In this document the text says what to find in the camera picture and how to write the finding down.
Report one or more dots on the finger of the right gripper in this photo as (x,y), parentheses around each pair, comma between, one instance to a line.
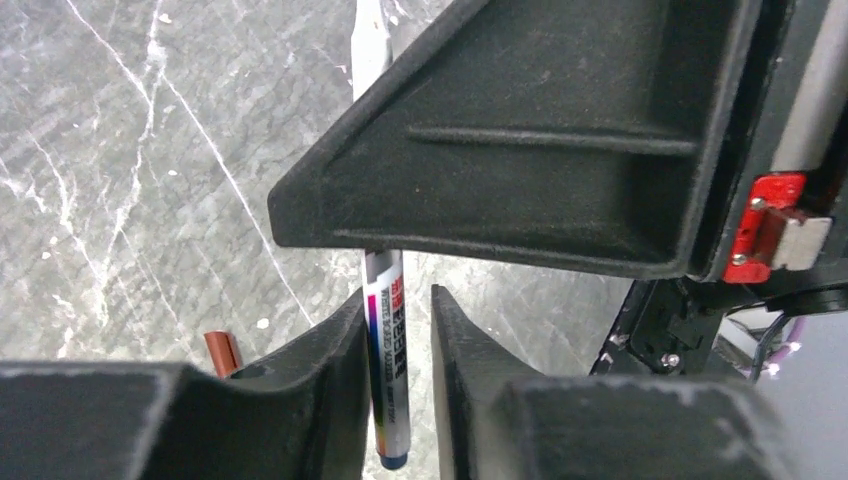
(581,135)

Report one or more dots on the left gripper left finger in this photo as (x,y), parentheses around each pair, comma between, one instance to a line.
(298,413)

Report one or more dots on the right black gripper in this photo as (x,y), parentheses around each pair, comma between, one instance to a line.
(733,192)

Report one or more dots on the brown pen cap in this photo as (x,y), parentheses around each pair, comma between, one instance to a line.
(224,352)

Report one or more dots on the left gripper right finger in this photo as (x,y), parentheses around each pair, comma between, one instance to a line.
(498,418)

